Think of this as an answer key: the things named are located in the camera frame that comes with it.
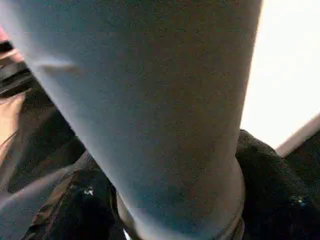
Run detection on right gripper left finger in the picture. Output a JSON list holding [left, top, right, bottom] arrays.
[[22, 149, 132, 240]]

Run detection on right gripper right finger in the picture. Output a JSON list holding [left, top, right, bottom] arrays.
[[234, 128, 320, 240]]

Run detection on white plastic table top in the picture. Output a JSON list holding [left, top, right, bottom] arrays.
[[239, 0, 320, 159]]

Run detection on white plastic table leg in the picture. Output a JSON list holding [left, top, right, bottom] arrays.
[[0, 0, 265, 240]]

